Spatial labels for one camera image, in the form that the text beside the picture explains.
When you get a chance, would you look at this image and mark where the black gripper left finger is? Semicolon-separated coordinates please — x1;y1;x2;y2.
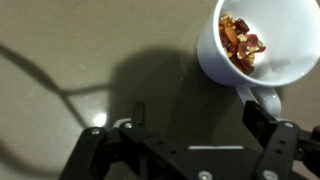
59;101;160;180

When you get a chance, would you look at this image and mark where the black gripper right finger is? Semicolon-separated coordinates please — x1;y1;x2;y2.
243;101;298;180

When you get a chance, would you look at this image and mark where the white ceramic mug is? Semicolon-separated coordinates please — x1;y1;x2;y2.
196;0;320;117

